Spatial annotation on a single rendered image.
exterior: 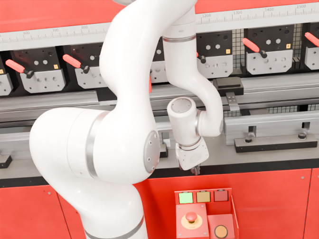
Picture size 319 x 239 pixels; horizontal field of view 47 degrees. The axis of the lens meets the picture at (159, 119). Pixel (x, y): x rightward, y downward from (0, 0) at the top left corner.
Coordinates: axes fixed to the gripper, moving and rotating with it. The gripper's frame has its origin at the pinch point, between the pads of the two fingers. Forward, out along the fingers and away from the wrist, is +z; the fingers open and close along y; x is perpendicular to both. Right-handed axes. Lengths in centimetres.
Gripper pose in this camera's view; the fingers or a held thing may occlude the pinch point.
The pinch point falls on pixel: (195, 168)
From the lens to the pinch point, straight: 130.0
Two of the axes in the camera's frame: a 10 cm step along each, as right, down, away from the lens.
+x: -4.4, -5.9, 6.8
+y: 8.8, -4.5, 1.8
